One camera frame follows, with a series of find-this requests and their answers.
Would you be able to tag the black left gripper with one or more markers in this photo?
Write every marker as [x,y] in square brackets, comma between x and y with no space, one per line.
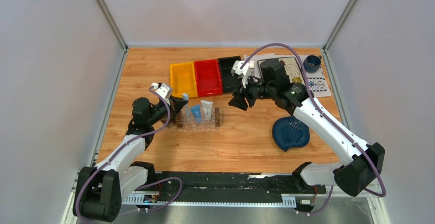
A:
[176,104]

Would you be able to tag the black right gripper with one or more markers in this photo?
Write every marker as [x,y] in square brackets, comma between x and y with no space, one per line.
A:
[239,101]

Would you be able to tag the blue toothpaste tube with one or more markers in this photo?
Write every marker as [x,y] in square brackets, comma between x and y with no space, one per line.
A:
[196,112]

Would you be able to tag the clear textured toiletry holder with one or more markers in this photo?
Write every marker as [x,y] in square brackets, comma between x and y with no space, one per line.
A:
[203,125]

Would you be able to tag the white toothpaste tube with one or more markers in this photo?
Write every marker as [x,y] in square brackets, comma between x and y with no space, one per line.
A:
[207,107]

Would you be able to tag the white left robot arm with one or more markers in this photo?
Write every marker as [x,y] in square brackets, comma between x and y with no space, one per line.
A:
[101,189]

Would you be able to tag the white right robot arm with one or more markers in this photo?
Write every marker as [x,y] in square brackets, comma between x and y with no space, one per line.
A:
[360,162]

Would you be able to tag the clear textured glass tray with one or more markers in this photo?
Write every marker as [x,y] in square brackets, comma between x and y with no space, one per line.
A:
[172,128]

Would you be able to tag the black plastic bin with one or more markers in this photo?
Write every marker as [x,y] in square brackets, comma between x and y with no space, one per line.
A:
[229,83]

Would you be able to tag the yellow plastic bin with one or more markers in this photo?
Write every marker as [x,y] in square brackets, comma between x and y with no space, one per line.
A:
[183,80]

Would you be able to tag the red plastic bin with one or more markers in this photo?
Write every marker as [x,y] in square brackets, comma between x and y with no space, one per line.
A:
[208,77]

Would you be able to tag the blue shell shaped dish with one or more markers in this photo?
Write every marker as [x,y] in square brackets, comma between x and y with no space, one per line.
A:
[289,133]

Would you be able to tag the floral square ceramic plate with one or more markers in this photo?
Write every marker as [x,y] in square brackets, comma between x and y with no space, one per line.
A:
[291,66]

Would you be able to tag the white patterned placemat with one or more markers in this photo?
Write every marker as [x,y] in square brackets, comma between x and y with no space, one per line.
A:
[317,82]

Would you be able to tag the blue ceramic mug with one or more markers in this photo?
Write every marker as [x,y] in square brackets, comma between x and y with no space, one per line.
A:
[312,63]

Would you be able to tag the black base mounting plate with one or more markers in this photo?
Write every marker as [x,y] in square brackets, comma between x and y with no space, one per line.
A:
[208,188]

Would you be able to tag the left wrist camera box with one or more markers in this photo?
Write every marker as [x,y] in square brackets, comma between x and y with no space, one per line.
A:
[162,90]

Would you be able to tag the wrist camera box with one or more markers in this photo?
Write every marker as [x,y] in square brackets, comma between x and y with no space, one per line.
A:
[162,90]
[242,69]

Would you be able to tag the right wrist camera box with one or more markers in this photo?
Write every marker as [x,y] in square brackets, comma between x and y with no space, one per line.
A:
[242,69]

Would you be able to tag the pink handled fork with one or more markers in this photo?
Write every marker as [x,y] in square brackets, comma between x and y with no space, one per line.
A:
[252,65]

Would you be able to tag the grey left frame post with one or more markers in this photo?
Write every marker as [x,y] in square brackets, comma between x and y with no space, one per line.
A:
[112,24]

